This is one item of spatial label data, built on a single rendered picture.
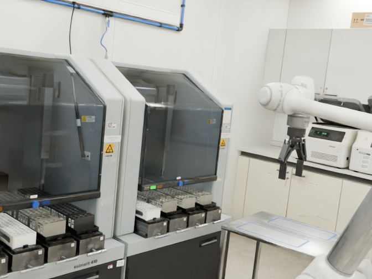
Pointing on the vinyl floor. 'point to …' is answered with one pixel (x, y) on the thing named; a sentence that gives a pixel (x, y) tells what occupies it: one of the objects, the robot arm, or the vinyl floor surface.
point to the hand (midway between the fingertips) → (290, 175)
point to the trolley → (277, 237)
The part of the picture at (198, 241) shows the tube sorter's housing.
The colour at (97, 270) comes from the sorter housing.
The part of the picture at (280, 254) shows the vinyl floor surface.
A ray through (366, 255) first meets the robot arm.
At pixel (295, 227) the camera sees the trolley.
